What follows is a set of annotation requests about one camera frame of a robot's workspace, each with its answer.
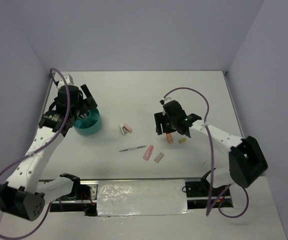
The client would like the orange correction tape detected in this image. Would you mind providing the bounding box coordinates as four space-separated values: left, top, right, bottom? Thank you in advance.
166 133 173 144

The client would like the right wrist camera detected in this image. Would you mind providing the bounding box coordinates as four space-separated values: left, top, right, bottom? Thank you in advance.
159 97 172 106

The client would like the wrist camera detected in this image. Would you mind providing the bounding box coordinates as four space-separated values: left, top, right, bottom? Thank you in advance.
56 74 75 89
159 97 172 106

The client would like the grey beige eraser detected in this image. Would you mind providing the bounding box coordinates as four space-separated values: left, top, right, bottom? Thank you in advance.
154 152 164 163

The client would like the teal round divided organizer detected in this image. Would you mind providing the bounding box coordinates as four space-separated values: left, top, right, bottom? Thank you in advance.
74 108 102 136

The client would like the purple cable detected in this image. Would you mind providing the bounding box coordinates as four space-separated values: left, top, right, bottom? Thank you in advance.
0 67 72 240
163 87 250 220

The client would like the grey slim pen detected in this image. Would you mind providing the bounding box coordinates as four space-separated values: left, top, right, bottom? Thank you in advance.
118 145 147 152

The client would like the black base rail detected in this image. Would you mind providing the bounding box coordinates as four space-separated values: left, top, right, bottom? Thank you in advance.
50 177 234 216

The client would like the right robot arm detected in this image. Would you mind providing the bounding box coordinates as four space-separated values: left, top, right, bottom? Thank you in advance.
154 99 268 196

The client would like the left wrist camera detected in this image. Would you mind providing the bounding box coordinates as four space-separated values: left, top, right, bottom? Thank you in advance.
56 74 75 89

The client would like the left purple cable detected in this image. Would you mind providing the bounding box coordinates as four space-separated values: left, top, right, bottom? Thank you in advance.
0 67 72 240

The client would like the small tan eraser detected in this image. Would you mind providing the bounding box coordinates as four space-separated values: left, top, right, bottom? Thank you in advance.
179 138 186 144

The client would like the pink correction tape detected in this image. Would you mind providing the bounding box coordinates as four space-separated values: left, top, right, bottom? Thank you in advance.
143 145 154 161

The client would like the silver foil sheet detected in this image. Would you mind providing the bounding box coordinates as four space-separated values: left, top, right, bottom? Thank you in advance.
97 179 190 217

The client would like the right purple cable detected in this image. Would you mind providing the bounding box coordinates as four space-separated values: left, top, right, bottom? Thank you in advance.
163 87 250 220

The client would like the pink white mini stapler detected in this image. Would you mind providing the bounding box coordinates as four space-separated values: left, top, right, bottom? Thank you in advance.
119 123 132 136

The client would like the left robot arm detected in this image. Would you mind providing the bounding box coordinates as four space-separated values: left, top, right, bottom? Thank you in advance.
0 84 97 221

